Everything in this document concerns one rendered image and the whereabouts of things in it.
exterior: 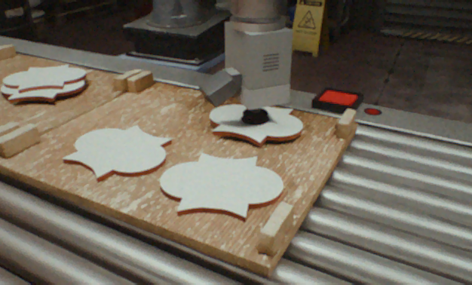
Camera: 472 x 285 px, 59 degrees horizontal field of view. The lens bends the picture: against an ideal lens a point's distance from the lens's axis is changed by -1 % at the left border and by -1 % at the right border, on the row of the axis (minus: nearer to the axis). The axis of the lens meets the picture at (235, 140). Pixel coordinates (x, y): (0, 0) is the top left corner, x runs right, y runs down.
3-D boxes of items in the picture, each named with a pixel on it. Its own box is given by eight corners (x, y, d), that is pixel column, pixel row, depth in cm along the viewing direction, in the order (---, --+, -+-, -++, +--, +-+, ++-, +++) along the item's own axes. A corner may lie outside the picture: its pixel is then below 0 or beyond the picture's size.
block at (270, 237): (279, 218, 45) (280, 197, 44) (295, 223, 44) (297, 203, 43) (255, 252, 40) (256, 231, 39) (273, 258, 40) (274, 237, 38)
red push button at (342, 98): (326, 96, 81) (327, 90, 80) (357, 102, 79) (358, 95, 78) (316, 107, 76) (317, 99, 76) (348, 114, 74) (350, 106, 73)
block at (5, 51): (12, 54, 99) (10, 43, 98) (17, 56, 99) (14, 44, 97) (-11, 61, 95) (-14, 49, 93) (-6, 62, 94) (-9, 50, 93)
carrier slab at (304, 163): (151, 88, 84) (151, 81, 83) (357, 131, 67) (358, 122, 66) (-8, 170, 56) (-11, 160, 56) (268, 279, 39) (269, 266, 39)
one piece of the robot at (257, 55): (187, -3, 56) (192, 108, 64) (212, 8, 49) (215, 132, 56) (266, -9, 60) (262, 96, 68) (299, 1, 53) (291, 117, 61)
